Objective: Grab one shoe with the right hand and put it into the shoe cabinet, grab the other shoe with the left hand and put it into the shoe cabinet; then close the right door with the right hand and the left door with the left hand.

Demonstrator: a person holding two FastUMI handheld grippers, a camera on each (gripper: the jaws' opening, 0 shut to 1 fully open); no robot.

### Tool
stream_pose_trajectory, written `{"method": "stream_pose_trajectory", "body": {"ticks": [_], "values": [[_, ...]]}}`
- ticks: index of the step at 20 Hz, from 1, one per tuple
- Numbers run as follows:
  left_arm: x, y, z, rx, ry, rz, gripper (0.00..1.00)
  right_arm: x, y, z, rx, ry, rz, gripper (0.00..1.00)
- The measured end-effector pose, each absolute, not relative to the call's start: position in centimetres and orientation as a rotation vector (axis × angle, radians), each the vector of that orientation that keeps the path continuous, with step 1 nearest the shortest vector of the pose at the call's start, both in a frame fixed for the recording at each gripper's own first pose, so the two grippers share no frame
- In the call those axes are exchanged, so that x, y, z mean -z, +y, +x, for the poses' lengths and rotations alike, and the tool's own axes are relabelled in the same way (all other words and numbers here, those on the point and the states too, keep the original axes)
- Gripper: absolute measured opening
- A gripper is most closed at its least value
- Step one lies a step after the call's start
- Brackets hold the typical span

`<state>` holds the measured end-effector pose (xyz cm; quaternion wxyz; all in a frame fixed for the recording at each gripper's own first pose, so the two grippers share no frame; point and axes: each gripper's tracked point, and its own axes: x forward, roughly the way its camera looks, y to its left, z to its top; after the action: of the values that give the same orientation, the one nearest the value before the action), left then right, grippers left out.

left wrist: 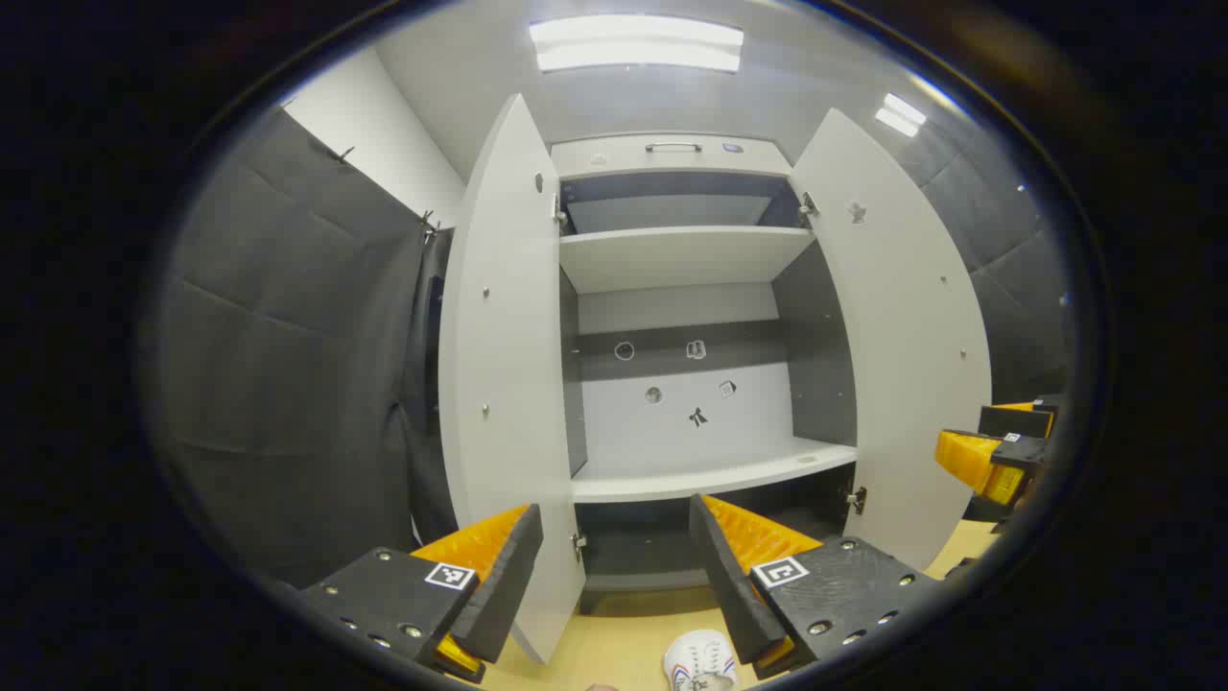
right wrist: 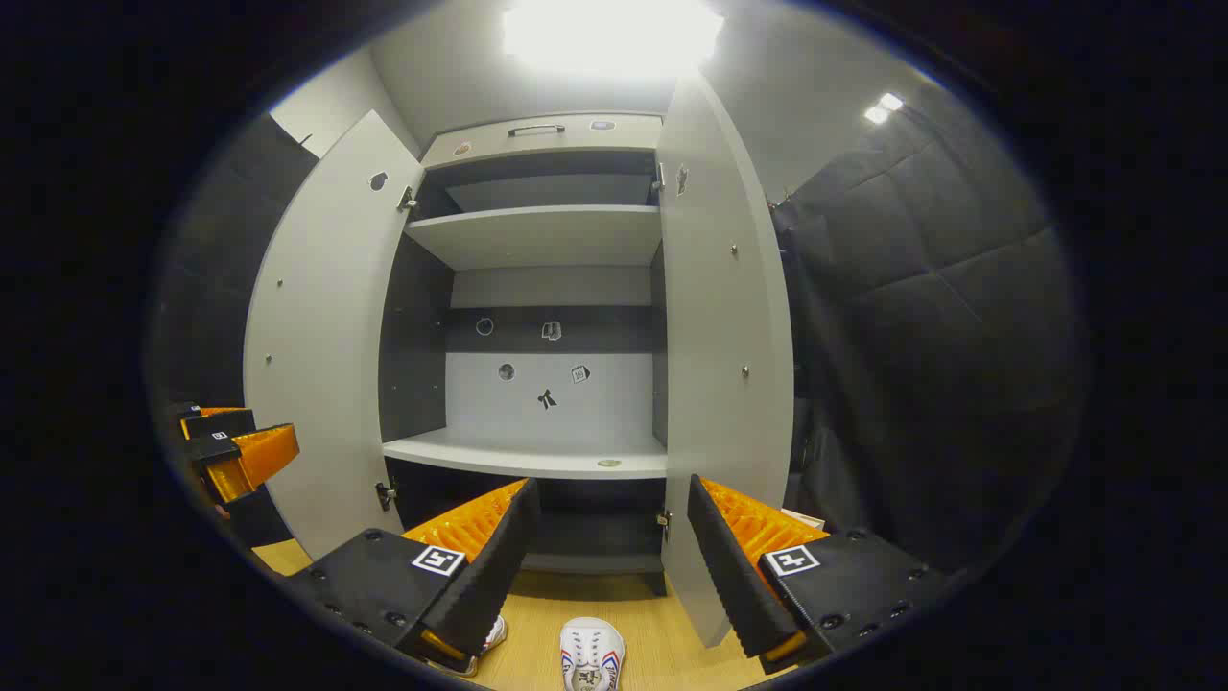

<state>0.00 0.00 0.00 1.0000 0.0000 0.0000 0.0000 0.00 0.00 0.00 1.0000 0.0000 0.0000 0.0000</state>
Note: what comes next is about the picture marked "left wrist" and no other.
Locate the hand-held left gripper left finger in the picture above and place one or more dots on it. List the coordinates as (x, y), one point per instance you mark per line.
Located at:
(499, 595)

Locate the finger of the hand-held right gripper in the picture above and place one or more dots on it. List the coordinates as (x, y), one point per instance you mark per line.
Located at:
(1015, 451)
(1007, 420)

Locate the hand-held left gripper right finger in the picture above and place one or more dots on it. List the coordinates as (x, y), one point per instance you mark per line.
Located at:
(739, 600)

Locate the white shoe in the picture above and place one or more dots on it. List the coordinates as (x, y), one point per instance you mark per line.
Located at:
(700, 657)

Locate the white shoe cabinet door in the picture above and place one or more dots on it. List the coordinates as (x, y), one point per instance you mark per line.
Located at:
(902, 365)
(508, 384)

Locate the white cabinet drawer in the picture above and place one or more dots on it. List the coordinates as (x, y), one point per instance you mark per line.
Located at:
(614, 158)

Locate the small ceiling light panel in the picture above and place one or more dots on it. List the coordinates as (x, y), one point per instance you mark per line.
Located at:
(900, 115)

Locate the small metal clip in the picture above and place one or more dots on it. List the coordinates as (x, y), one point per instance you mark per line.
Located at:
(428, 224)
(342, 154)

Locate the large ceiling light panel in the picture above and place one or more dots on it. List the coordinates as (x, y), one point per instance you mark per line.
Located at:
(633, 43)

